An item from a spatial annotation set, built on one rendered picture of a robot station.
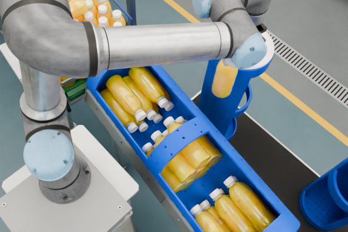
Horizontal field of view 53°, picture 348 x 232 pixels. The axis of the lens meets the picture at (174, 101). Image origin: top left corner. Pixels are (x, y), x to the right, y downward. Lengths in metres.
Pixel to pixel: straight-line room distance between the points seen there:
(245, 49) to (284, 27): 2.58
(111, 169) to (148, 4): 2.23
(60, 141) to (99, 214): 0.28
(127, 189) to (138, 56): 0.64
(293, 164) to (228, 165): 1.13
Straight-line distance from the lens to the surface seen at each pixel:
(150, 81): 1.35
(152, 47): 0.62
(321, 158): 2.70
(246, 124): 2.44
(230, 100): 1.79
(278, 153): 2.42
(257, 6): 0.86
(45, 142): 0.92
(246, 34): 0.71
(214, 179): 1.38
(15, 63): 1.54
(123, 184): 1.17
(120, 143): 1.53
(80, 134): 1.25
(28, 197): 1.14
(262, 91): 2.80
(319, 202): 2.40
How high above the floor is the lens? 2.27
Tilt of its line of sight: 60 degrees down
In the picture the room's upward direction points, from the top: 7 degrees clockwise
